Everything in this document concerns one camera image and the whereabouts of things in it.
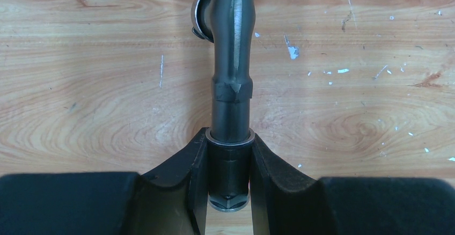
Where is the grey faucet with lever handle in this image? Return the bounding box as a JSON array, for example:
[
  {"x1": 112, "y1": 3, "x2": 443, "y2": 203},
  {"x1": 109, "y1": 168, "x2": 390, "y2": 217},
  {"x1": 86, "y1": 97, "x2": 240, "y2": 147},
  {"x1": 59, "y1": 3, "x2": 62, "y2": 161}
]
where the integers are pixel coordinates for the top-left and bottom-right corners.
[{"x1": 191, "y1": 0, "x2": 255, "y2": 144}]

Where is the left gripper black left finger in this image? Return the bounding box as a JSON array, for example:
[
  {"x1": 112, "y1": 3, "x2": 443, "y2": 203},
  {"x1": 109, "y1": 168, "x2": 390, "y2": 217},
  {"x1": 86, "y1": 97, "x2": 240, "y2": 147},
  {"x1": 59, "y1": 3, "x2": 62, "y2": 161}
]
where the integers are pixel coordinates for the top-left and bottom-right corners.
[{"x1": 1, "y1": 129, "x2": 208, "y2": 234}]

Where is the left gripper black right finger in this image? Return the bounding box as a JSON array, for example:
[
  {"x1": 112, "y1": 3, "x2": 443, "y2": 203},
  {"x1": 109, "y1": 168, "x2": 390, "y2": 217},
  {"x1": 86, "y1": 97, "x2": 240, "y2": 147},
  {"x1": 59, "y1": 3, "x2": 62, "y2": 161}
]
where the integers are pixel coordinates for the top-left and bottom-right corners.
[{"x1": 250, "y1": 138, "x2": 454, "y2": 234}]

